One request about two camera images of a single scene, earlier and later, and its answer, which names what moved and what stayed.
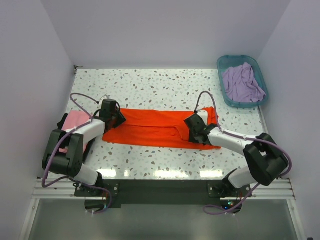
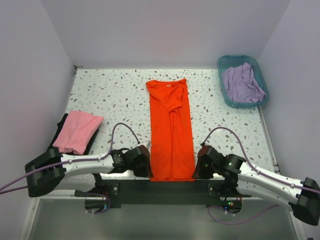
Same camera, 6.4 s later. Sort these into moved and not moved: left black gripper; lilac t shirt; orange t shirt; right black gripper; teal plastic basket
Moved: left black gripper; right black gripper; orange t shirt
Not moved: lilac t shirt; teal plastic basket
